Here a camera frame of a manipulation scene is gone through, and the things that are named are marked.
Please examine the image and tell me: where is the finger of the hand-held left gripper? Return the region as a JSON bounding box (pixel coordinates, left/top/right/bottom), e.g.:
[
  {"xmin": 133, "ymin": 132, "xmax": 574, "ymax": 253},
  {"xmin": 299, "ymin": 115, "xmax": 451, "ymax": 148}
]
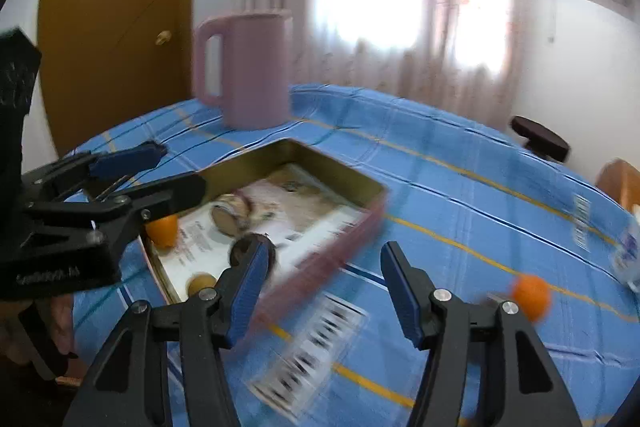
[
  {"xmin": 20, "ymin": 141, "xmax": 168, "ymax": 205},
  {"xmin": 22, "ymin": 173, "xmax": 208, "ymax": 275}
]

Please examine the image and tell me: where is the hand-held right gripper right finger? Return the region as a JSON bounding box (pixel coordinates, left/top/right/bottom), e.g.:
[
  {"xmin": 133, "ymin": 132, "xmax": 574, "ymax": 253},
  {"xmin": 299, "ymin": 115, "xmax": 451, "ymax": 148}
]
[{"xmin": 380, "ymin": 241, "xmax": 583, "ymax": 427}]

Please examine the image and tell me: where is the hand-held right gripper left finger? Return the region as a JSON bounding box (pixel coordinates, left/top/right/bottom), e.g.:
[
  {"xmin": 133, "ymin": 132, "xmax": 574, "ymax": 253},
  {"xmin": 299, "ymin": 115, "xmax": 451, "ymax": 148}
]
[{"xmin": 62, "ymin": 234, "xmax": 277, "ymax": 427}]

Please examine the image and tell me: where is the orange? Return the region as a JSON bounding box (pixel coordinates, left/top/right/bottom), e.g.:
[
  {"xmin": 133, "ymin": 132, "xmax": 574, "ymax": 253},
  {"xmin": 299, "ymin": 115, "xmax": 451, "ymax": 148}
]
[
  {"xmin": 145, "ymin": 214, "xmax": 180, "ymax": 249},
  {"xmin": 512, "ymin": 274, "xmax": 552, "ymax": 323}
]

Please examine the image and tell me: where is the red and gold tin box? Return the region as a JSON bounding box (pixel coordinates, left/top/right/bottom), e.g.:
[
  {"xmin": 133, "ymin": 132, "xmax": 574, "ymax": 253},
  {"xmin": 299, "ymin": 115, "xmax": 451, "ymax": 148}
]
[{"xmin": 135, "ymin": 138, "xmax": 390, "ymax": 328}]

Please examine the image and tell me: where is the person's left hand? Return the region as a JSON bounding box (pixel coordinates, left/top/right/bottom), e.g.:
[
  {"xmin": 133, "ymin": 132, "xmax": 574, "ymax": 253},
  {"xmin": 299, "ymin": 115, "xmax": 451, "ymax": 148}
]
[{"xmin": 35, "ymin": 294, "xmax": 77, "ymax": 358}]

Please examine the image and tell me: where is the dark round fruit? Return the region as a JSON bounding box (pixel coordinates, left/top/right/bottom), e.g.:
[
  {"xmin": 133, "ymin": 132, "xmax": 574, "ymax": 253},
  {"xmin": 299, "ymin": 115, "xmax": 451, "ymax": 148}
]
[{"xmin": 229, "ymin": 233, "xmax": 276, "ymax": 280}]

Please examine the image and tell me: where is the pink plastic pitcher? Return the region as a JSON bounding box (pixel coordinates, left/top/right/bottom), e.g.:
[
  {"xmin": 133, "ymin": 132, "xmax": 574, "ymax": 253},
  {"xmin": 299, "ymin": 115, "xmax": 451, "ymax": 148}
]
[{"xmin": 192, "ymin": 9, "xmax": 293, "ymax": 130}]

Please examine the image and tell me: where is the blue checked tablecloth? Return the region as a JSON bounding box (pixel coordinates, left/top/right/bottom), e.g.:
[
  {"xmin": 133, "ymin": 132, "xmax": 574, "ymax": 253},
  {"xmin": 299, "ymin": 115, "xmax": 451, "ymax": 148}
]
[{"xmin": 62, "ymin": 83, "xmax": 640, "ymax": 427}]

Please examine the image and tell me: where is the brown wooden door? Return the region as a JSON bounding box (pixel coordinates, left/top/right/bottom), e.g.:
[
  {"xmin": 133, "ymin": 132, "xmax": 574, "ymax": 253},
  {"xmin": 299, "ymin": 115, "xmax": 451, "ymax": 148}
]
[{"xmin": 37, "ymin": 0, "xmax": 203, "ymax": 158}]

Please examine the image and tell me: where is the dark round stool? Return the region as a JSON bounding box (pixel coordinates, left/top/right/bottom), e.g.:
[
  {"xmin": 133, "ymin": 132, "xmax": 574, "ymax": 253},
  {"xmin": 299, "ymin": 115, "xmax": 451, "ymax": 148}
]
[{"xmin": 510, "ymin": 116, "xmax": 571, "ymax": 164}]

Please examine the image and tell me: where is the clear plastic bottle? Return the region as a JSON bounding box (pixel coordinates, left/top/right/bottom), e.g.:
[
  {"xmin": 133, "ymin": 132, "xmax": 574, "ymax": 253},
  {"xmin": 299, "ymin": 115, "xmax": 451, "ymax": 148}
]
[{"xmin": 607, "ymin": 217, "xmax": 640, "ymax": 293}]

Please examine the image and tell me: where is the wooden chair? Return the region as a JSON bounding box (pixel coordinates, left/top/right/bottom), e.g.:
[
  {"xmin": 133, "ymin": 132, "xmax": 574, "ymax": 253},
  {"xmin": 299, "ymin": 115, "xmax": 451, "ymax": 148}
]
[{"xmin": 596, "ymin": 159, "xmax": 640, "ymax": 212}]

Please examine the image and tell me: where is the light patterned curtain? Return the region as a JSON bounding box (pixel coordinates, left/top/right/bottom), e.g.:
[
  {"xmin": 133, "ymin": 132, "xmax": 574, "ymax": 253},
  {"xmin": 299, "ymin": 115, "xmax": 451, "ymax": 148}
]
[{"xmin": 235, "ymin": 0, "xmax": 531, "ymax": 132}]

